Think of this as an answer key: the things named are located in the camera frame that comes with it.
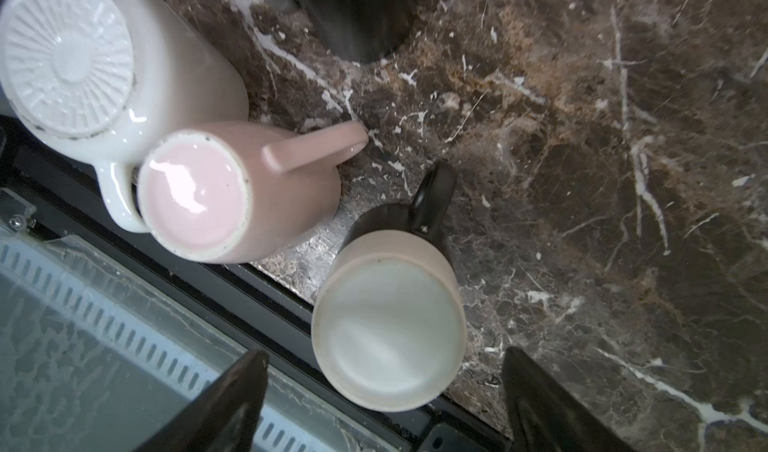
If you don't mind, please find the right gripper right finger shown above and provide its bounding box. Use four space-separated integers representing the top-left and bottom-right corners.
502 346 633 451

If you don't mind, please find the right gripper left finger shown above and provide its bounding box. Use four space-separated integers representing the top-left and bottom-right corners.
137 350 269 451

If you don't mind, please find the black and white mug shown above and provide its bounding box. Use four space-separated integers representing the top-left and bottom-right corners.
311 161 467 412

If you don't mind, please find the black mug white rim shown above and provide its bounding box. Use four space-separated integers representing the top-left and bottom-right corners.
298 0 417 64

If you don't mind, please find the pink mug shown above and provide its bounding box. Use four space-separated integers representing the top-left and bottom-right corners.
137 121 369 264

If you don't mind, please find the large white ribbed mug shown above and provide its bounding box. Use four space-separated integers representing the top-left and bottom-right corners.
1 0 249 233

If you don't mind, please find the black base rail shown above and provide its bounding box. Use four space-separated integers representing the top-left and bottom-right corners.
1 118 511 451

